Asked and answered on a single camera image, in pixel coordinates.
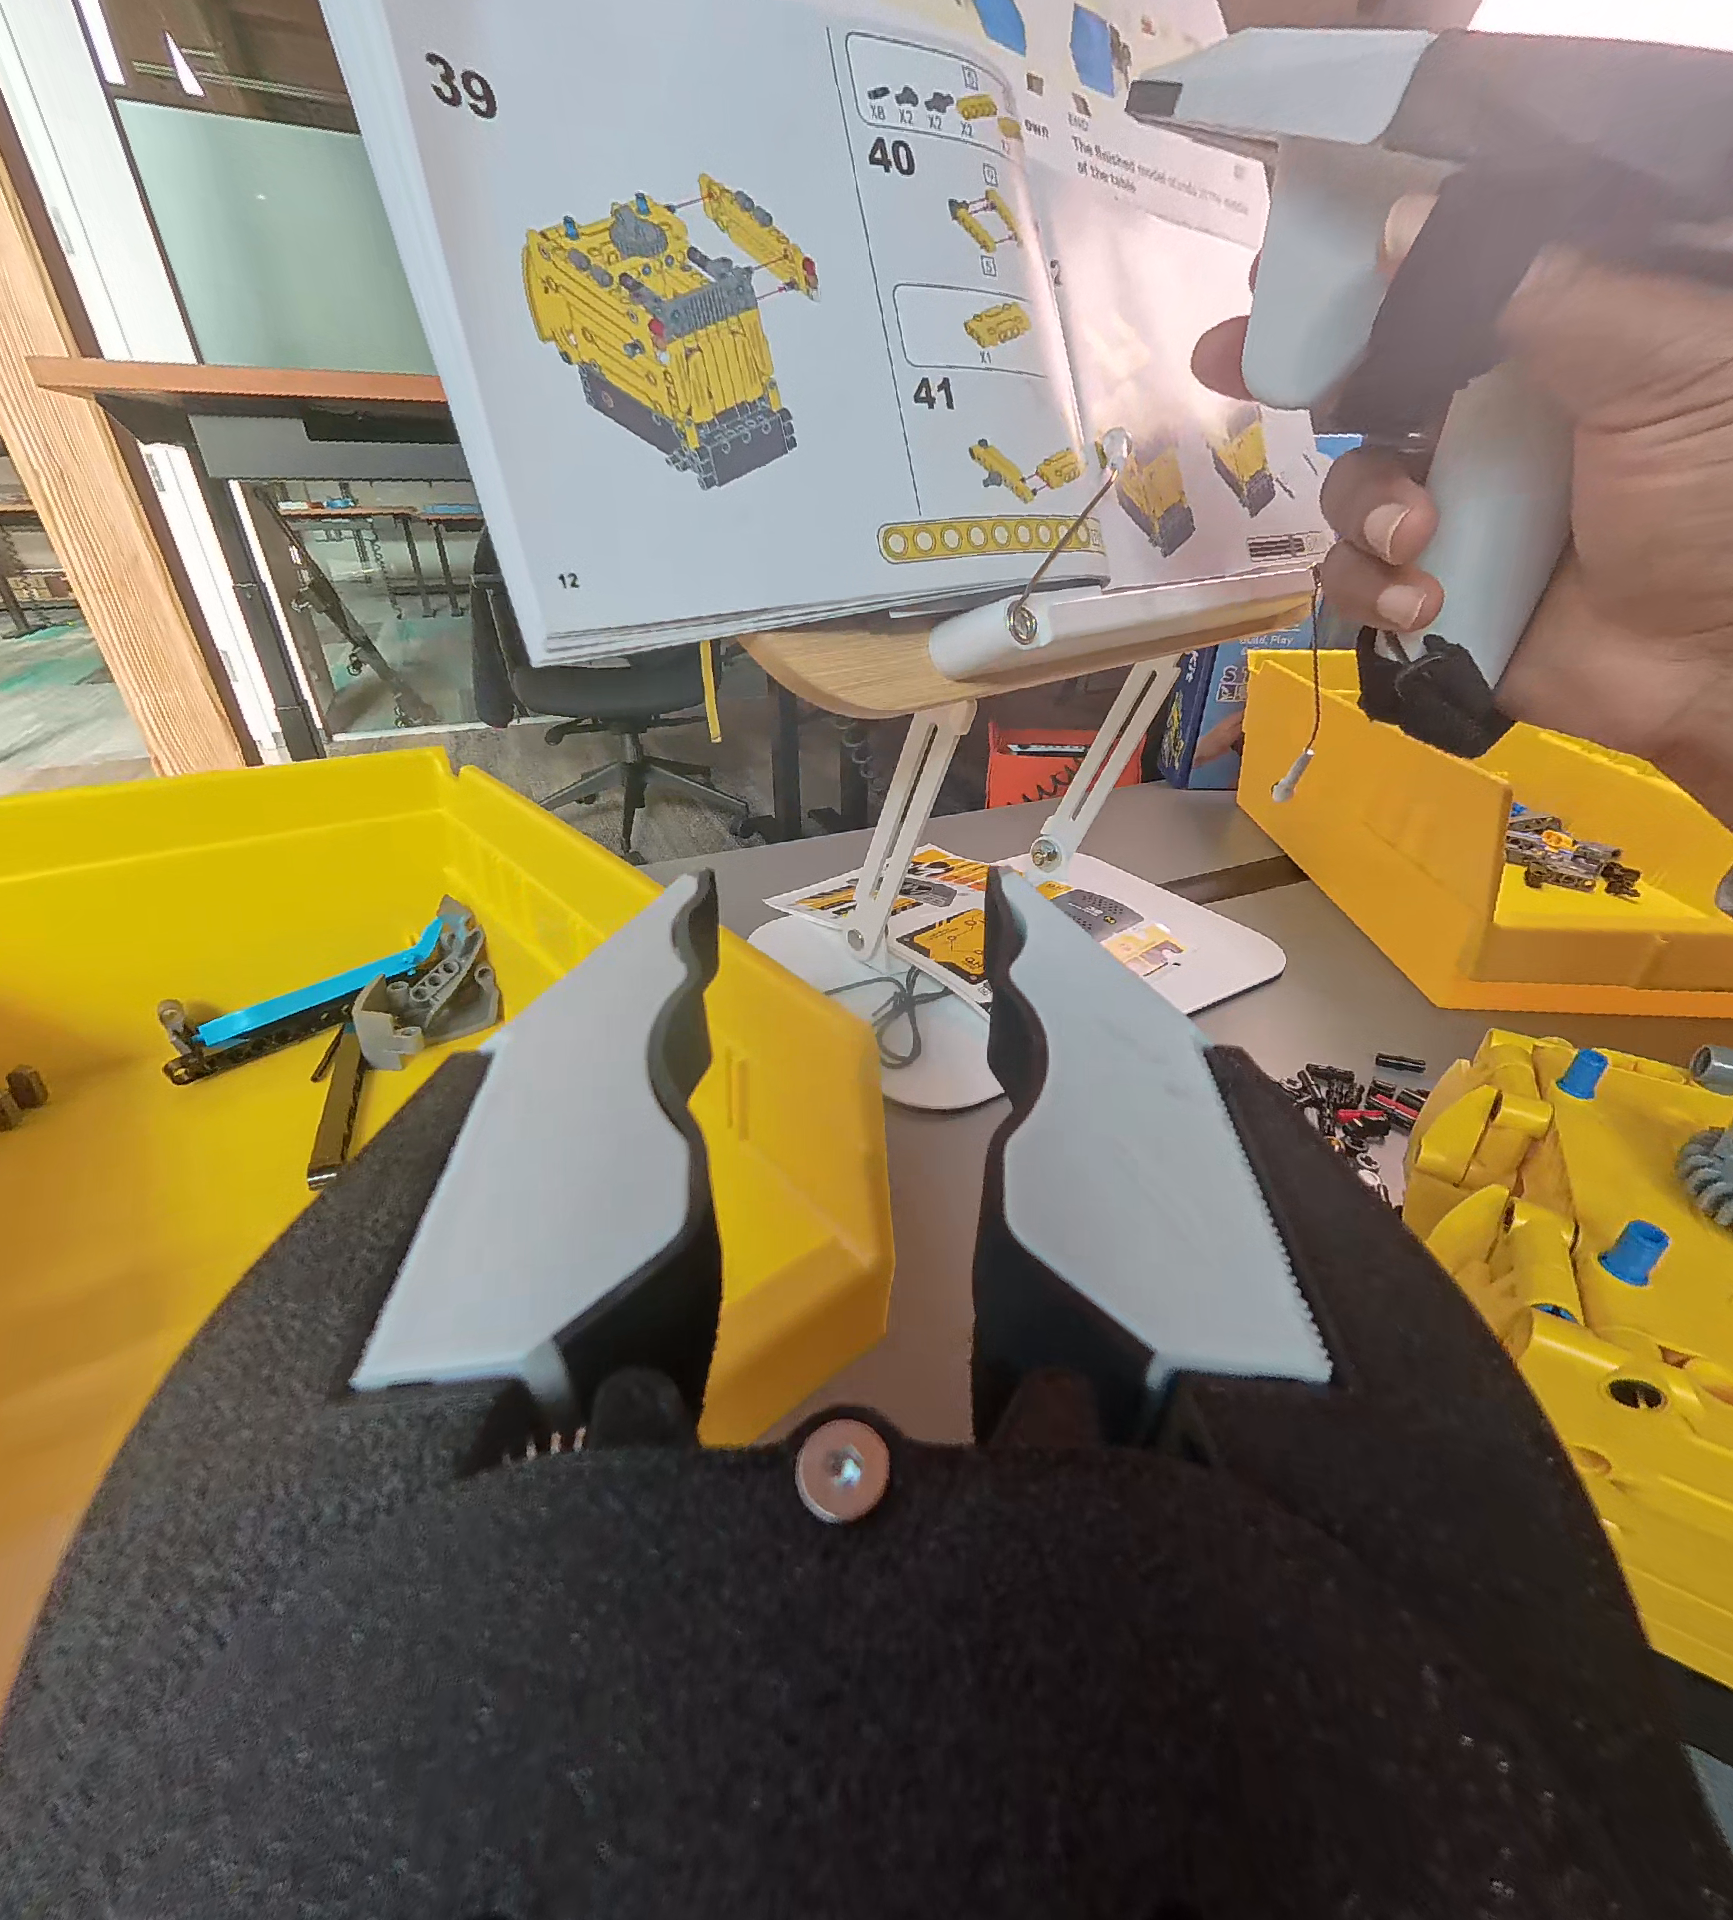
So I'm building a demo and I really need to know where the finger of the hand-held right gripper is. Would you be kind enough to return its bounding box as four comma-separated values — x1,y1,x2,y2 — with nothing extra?
1125,28,1439,151

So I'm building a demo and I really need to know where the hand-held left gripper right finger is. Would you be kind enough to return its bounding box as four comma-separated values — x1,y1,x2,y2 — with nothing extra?
972,866,1335,1444

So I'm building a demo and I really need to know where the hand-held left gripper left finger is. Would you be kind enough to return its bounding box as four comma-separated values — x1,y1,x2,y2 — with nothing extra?
349,869,726,1444

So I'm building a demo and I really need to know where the pile of small lego pins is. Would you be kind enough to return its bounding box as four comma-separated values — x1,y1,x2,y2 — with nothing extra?
1277,1050,1429,1202

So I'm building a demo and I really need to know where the yellow lego vehicle model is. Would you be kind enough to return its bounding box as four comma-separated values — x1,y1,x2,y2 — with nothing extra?
1398,1026,1733,1698

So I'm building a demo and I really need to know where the lego instruction booklet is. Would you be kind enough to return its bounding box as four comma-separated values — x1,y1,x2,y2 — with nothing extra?
319,0,1335,668

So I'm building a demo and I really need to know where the blue and grey lego assembly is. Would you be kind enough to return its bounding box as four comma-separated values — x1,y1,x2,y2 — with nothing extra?
157,897,508,1085

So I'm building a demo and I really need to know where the lego sticker sheet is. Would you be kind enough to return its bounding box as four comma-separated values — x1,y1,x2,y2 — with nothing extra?
766,842,1191,1008

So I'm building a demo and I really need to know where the lego set box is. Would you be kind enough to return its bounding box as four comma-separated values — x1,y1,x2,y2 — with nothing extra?
1159,643,1259,793

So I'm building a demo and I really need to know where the heap of mixed lego parts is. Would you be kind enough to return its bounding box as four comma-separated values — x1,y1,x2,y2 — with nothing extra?
1501,802,1648,903

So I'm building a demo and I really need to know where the printed task sheet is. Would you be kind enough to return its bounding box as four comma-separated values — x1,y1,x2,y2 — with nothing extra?
963,0,1267,241

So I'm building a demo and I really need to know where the white flat board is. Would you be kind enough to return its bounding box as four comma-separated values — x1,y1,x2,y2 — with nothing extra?
745,839,1290,1116

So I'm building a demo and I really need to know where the red printed box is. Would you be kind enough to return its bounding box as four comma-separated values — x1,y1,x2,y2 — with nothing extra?
984,724,1146,813

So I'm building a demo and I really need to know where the yellow plastic storage bin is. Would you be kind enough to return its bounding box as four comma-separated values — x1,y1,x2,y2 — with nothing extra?
1238,648,1733,1022
0,748,899,1839

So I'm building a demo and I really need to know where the black office chair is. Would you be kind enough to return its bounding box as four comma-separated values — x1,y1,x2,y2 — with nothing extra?
467,526,754,858

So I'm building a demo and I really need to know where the metal page holder clip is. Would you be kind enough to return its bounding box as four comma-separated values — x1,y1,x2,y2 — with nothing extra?
1008,426,1141,645

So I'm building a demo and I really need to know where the wooden top office desk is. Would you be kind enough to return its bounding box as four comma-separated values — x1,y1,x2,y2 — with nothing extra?
28,356,457,759

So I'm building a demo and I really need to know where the black usb cable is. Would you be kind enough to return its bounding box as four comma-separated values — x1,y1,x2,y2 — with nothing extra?
823,966,959,1070

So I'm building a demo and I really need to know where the white cable plug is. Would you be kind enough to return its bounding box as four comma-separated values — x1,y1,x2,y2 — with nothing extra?
1273,563,1326,799

